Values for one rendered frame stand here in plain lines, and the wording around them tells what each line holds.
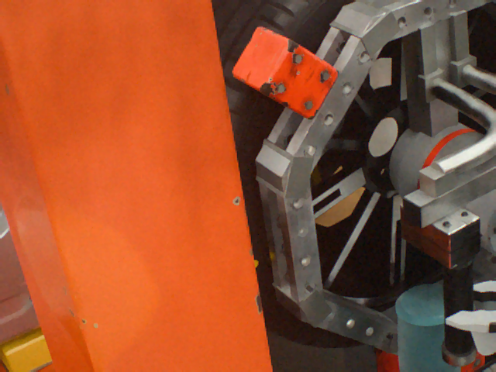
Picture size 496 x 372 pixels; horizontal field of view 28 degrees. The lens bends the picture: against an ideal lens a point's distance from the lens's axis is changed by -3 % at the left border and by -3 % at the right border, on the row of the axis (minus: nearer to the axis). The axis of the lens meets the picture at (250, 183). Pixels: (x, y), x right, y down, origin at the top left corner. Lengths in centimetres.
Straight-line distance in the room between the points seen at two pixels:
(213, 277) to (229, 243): 3
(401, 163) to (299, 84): 25
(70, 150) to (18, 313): 71
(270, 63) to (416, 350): 44
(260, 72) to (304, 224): 21
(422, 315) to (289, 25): 42
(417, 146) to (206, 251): 62
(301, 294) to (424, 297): 17
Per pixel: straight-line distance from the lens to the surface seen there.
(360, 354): 177
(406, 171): 138
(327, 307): 137
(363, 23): 124
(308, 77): 120
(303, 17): 128
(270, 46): 119
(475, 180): 116
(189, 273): 81
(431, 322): 134
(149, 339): 83
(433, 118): 137
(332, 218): 287
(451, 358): 124
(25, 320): 141
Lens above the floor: 159
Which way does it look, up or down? 31 degrees down
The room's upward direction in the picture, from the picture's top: 9 degrees counter-clockwise
